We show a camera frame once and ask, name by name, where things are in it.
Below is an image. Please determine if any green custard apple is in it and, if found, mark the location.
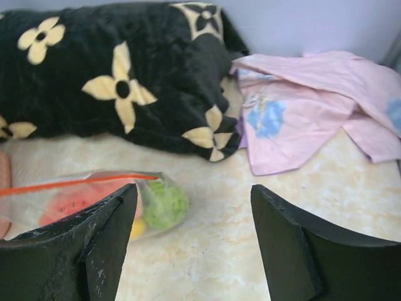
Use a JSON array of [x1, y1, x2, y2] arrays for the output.
[[141, 181, 190, 230]]

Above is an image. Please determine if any orange carrot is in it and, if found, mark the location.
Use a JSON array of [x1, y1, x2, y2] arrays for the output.
[[39, 179, 133, 226]]

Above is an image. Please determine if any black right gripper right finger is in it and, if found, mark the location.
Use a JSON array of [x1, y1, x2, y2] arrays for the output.
[[251, 184, 400, 301]]

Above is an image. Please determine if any pink plastic basket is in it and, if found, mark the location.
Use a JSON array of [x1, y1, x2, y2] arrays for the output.
[[0, 149, 13, 241]]

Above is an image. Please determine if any clear zip top bag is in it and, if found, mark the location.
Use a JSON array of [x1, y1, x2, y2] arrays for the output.
[[1, 170, 192, 241]]

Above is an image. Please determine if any yellow lemon fruit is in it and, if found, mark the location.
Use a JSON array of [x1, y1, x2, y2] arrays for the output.
[[129, 217, 147, 241]]

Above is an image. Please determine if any aluminium frame post right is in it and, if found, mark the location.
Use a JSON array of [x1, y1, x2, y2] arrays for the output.
[[379, 31, 401, 70]]

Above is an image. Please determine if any pink printed cloth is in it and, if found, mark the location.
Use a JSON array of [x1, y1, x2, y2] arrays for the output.
[[232, 51, 400, 176]]

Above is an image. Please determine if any black floral pillow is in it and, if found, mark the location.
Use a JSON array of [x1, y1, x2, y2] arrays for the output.
[[1, 1, 249, 162]]

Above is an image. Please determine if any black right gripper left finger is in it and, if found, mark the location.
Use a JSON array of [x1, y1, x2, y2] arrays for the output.
[[1, 184, 138, 301]]

